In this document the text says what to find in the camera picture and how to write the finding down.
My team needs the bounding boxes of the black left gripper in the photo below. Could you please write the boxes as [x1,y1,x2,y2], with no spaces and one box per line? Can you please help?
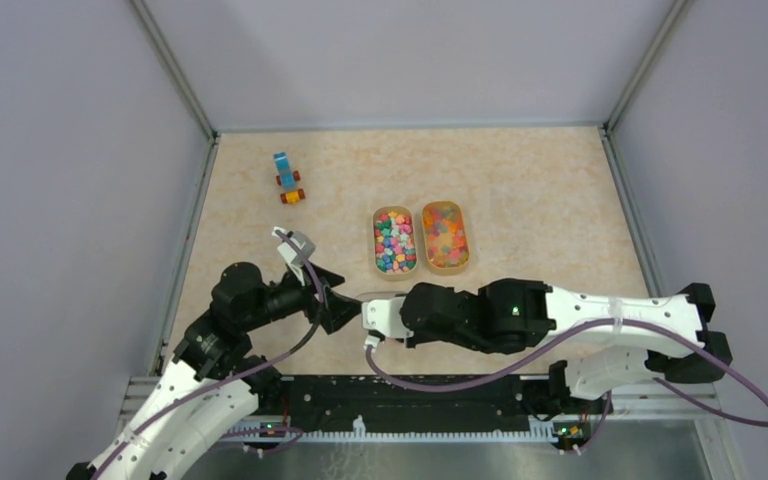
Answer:
[242,259,364,332]

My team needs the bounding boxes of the clear plastic scoop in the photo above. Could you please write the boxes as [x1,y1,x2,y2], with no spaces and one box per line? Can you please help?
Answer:
[356,290,404,303]

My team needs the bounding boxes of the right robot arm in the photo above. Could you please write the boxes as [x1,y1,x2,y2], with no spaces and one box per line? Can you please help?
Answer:
[398,278,733,412]

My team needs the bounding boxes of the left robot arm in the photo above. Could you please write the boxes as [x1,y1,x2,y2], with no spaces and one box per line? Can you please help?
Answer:
[67,262,361,479]

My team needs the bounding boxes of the beige tray opaque candies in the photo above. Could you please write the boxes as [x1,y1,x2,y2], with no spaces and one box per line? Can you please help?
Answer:
[370,206,419,281]

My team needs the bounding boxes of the beige tray translucent candies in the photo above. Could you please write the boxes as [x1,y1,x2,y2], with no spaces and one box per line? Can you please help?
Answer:
[420,201,471,275]

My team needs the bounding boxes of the blue toy car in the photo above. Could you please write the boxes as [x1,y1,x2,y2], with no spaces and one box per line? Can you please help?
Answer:
[273,152,306,205]

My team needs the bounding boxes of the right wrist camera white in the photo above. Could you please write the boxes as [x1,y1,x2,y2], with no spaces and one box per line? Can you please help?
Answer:
[361,296,413,351]

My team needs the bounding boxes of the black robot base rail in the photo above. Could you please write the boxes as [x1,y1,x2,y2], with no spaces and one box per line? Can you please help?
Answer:
[256,375,607,434]

